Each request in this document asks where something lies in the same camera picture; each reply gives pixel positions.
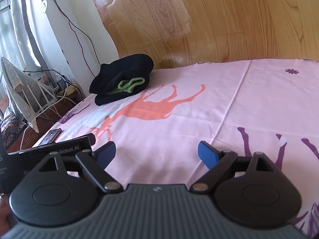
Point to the white router with antennas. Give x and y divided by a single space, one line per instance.
38 95

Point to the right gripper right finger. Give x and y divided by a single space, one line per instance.
219 165

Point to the wood grain board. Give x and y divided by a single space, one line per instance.
182 32

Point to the black box with white text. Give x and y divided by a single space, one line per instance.
14 167

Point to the grey white curtain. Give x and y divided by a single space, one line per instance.
29 49

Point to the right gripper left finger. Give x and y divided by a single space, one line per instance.
94 164

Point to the black smartphone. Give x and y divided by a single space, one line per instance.
51 136

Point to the green navy striped knit sweater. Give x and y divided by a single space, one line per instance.
122 78

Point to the pink printed bed sheet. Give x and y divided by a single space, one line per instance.
268 106

